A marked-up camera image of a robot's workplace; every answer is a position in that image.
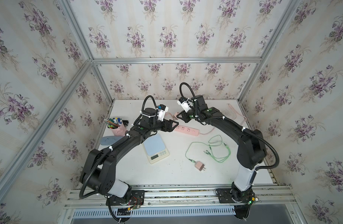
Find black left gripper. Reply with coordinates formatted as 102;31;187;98
148;117;179;133

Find pink power strip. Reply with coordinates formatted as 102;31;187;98
174;125;199;136

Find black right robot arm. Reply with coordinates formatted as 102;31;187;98
178;82;280;195

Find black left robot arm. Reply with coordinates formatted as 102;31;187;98
79;95;179;201

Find cream blue front electronic scale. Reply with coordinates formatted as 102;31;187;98
143;134;170;164

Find pink pen holder cup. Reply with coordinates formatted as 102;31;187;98
112;123;127;136

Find coloured pens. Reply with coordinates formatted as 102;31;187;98
103;117;129;129

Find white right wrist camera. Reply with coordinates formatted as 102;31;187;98
177;97;192;113

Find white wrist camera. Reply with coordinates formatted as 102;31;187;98
177;97;192;113
156;104;169;121

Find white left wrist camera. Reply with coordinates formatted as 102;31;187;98
156;104;169;121

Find green charging cable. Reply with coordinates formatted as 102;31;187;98
185;135;232;163

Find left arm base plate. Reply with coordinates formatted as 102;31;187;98
106;190;145;209

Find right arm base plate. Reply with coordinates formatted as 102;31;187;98
215;188;258;205

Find aluminium mounting rail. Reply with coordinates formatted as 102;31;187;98
62;184;297;209

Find aluminium enclosure frame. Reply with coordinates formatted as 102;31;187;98
0;1;300;203

